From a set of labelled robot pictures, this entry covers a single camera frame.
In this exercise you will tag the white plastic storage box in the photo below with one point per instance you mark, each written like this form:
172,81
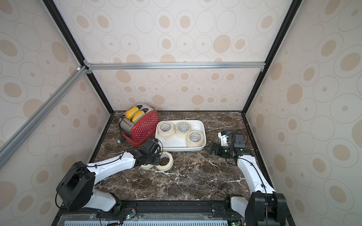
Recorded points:
176,144

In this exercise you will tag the masking tape roll one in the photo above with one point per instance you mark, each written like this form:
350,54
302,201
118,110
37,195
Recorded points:
166,130

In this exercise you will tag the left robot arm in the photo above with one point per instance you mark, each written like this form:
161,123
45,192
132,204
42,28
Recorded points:
77,191

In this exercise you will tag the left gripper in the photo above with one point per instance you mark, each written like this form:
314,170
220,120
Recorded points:
157,162

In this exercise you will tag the yellow toast slice left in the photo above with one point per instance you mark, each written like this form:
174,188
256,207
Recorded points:
132,112

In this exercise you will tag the horizontal aluminium frame bar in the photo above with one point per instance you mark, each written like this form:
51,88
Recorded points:
166,66

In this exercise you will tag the yellow toast slice right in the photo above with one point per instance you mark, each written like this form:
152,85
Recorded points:
138,116

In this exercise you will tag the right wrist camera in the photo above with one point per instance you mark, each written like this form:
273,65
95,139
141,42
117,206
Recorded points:
224,136

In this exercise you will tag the masking tape roll two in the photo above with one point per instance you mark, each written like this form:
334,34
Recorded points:
182,129

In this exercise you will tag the red polka-dot toaster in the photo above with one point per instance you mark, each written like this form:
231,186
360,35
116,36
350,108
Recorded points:
137,133

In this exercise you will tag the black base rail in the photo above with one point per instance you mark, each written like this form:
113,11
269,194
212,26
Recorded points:
155,213

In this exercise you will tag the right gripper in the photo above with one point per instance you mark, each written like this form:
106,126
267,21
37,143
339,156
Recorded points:
216,149

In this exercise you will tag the masking tape roll four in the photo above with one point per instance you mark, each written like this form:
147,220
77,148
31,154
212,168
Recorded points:
194,139

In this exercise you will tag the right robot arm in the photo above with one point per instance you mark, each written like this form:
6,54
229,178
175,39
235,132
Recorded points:
265,207

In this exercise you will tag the masking tape roll three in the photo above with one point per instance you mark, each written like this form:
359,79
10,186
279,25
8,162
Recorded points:
169,165

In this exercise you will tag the diagonal aluminium frame bar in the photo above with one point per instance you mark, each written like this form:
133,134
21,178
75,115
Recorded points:
16,141

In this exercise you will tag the yellow toast slice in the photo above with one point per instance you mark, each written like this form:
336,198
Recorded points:
132,112
138,116

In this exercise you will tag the masking tape roll five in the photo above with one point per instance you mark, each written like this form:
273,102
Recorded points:
148,166

